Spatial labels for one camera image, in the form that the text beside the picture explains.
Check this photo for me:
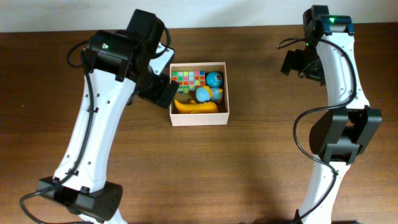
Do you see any pink cardboard box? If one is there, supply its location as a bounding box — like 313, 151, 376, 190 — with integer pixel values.
170, 62, 229, 126

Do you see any orange rubber duck toy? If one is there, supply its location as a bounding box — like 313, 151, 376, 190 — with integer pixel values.
174, 100, 219, 114

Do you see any colourful puzzle cube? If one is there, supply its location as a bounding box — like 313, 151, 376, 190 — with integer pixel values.
172, 71, 191, 93
188, 70, 206, 91

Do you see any small orange egg toy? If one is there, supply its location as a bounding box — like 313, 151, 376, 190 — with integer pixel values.
195, 85, 224, 103

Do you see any blue ball with eyes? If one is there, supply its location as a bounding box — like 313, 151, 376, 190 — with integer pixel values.
205, 72, 223, 88

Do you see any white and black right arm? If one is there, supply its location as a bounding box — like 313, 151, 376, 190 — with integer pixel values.
281, 5, 382, 223

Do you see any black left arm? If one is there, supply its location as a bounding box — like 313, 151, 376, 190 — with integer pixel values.
37, 9, 178, 223

